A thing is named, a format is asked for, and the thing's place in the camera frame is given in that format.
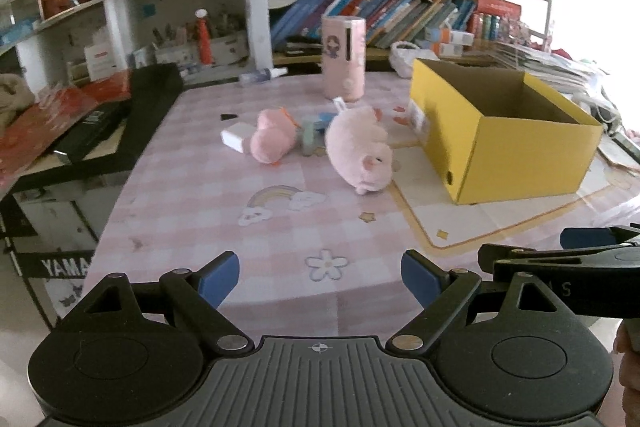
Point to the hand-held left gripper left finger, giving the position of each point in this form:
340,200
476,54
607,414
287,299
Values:
220,277

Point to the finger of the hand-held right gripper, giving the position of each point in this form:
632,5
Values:
590,237
510,259

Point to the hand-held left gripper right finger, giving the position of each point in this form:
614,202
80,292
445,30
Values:
419,274

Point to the yellow cardboard box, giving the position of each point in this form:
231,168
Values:
530,157

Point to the large pink plush pig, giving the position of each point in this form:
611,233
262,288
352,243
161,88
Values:
357,142

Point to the small pink plush toy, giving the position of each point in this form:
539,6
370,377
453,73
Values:
272,137

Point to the light teal case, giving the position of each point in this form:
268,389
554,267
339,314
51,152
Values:
309,137

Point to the person's right hand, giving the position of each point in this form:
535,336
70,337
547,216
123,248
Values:
631,382

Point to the black keyboard stand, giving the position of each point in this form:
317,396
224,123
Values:
60,267

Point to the small black clip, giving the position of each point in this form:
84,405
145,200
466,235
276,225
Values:
230,116

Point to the stack of papers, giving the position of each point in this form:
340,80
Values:
550,62

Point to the black chair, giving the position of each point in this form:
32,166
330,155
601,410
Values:
130,107

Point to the clear spray bottle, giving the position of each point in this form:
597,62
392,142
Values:
260,78

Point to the white plastic bag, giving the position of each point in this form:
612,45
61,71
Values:
404,57

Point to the orange white small box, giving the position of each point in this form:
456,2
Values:
457,37
450,49

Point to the pink cartoon canister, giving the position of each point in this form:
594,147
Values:
344,62

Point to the row of paint bottles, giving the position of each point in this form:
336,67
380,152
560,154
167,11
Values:
486,27

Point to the red packages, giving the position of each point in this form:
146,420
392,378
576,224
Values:
45,122

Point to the red bottle white cap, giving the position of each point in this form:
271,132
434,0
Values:
202,39

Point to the white box red label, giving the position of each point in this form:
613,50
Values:
101,61

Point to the row of books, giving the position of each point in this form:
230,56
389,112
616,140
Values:
390,12

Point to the beige cloth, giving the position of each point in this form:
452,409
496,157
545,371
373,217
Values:
12,97

